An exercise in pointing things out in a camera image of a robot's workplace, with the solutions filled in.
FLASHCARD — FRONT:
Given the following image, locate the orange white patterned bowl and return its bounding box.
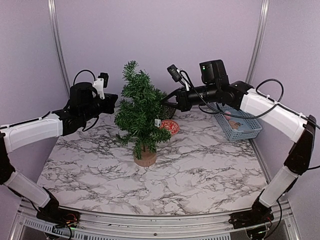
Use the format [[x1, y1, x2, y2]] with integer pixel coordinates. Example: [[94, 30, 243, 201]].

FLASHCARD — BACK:
[[160, 119, 180, 136]]

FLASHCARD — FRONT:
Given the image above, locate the white light battery box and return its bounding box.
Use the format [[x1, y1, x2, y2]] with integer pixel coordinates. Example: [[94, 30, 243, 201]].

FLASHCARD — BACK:
[[154, 119, 161, 128]]

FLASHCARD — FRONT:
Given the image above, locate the right aluminium frame post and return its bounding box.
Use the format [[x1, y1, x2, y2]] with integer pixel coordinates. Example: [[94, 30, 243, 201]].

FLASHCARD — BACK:
[[245, 0, 271, 84]]

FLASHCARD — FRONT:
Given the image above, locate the left aluminium frame post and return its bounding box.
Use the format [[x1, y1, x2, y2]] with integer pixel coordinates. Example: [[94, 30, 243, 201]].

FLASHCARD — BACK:
[[47, 0, 71, 99]]

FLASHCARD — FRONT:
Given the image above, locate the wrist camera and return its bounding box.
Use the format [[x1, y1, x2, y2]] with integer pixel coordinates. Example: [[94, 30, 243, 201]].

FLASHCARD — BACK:
[[93, 72, 109, 100], [167, 64, 190, 91]]

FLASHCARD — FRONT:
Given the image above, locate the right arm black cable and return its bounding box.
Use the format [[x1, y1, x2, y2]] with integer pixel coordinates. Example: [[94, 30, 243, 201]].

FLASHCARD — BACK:
[[178, 69, 320, 171]]

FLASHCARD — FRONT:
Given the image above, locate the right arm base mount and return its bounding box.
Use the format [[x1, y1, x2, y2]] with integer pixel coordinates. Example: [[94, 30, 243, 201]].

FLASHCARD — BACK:
[[228, 198, 274, 229]]

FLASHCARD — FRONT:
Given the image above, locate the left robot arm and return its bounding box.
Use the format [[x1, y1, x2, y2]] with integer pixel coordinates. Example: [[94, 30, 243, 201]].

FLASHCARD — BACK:
[[0, 82, 118, 223]]

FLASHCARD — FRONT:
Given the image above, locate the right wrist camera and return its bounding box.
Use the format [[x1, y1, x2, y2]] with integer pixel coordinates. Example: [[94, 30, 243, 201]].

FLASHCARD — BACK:
[[167, 64, 190, 91]]

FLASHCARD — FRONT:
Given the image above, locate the pink pompom ornament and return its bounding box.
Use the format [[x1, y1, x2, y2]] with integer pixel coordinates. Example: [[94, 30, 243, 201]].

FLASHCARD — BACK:
[[224, 111, 231, 121]]

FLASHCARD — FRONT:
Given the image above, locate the small green christmas tree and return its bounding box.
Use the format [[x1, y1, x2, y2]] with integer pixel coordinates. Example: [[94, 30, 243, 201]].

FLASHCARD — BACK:
[[114, 60, 172, 167]]

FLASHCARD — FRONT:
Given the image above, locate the black floral square plate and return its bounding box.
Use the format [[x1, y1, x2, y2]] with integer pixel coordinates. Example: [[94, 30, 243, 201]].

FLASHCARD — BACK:
[[159, 105, 176, 120]]

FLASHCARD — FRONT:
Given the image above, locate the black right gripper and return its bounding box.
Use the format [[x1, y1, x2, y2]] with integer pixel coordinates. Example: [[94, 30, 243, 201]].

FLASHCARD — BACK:
[[161, 83, 220, 112]]

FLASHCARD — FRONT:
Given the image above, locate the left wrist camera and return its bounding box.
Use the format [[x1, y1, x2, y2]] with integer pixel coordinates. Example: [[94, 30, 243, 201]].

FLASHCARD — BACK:
[[93, 72, 109, 100]]

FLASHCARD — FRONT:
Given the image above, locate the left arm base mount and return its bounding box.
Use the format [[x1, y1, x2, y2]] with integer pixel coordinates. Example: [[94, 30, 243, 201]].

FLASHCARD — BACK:
[[36, 187, 80, 225]]

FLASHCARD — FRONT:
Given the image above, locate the front aluminium rail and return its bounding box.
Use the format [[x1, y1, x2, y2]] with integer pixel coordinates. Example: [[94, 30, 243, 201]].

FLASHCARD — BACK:
[[8, 200, 301, 240]]

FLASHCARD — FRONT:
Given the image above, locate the light blue perforated basket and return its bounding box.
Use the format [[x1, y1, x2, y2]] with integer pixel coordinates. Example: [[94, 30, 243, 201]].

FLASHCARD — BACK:
[[215, 103, 263, 142]]

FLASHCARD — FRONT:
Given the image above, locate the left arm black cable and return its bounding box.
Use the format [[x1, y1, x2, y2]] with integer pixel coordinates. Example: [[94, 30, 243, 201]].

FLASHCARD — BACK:
[[73, 69, 101, 132]]

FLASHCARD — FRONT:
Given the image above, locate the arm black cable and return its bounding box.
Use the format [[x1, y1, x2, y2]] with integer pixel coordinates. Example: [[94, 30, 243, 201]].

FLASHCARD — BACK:
[[73, 69, 101, 132], [178, 69, 320, 171]]

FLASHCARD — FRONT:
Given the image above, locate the aluminium frame post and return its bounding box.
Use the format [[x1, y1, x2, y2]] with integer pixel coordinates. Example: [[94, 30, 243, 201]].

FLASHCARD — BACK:
[[47, 0, 71, 99], [245, 0, 271, 84]]

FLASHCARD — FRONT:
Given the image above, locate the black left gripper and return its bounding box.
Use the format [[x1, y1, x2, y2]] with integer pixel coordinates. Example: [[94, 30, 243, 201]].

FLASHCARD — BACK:
[[80, 93, 117, 123]]

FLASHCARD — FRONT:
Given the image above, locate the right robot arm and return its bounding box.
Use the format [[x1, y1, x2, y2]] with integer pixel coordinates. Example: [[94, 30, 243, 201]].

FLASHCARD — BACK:
[[161, 59, 319, 224]]

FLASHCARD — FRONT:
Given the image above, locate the beige fabric ornament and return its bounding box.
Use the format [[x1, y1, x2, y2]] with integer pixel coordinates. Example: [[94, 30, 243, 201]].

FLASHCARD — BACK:
[[228, 120, 243, 131]]

